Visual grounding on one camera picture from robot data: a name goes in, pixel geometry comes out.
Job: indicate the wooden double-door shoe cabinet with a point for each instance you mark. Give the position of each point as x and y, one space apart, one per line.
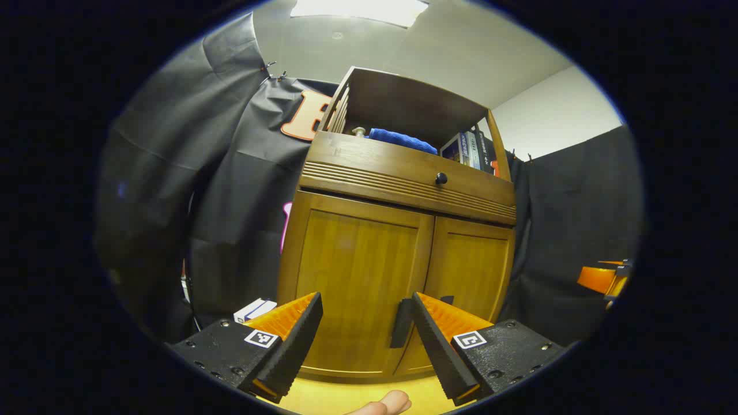
403 98

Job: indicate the pale grey book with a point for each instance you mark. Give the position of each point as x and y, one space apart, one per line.
470 151

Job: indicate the ceiling light panel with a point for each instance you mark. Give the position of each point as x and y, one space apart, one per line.
357 10

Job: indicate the wooden cabinet door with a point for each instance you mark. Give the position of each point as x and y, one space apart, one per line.
357 265
470 265

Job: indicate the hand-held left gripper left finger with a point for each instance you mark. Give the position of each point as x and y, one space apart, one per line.
300 340

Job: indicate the blue folded towel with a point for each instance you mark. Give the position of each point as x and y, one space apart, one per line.
400 140

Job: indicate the dark blue book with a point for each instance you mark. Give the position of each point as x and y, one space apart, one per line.
452 151

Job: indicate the black backdrop cloth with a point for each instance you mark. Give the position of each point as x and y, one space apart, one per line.
230 202

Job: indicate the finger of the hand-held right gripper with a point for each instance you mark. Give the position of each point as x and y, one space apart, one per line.
597 278

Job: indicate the white and blue box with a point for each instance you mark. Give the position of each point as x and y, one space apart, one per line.
253 310

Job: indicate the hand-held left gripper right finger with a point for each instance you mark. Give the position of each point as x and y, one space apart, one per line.
438 346

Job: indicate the wooden cabinet drawer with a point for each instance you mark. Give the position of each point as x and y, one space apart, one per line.
375 161

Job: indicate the black round drawer knob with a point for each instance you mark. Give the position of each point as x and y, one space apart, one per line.
441 178

